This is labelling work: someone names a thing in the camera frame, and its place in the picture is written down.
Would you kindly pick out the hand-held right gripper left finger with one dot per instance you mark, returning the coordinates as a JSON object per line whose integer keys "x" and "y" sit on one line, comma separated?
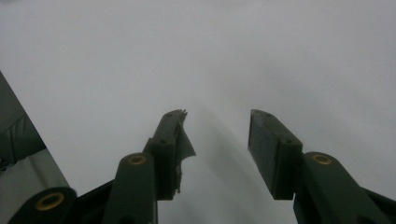
{"x": 165, "y": 146}

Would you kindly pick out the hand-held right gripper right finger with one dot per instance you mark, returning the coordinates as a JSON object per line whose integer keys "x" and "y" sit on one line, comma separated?
{"x": 274, "y": 155}

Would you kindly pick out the dark cloth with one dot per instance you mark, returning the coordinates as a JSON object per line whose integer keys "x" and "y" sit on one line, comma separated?
{"x": 17, "y": 130}

